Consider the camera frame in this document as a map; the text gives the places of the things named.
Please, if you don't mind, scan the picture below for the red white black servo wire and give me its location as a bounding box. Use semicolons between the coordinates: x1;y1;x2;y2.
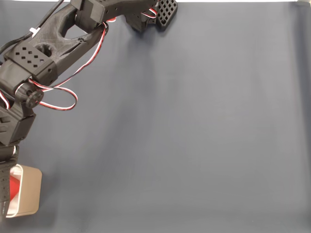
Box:
28;21;109;111
142;8;158;25
0;90;12;110

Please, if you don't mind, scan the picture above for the red cube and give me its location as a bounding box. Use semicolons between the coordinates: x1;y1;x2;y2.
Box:
9;176;21;202

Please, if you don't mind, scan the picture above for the grey table mat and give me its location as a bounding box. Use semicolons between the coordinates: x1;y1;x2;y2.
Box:
0;1;311;233

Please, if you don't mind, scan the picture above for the beige plastic box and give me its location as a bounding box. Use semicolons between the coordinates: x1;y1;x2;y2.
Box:
4;164;43;218

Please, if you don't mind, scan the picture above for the black camera cable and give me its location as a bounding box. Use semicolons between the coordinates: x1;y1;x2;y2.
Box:
0;0;65;53

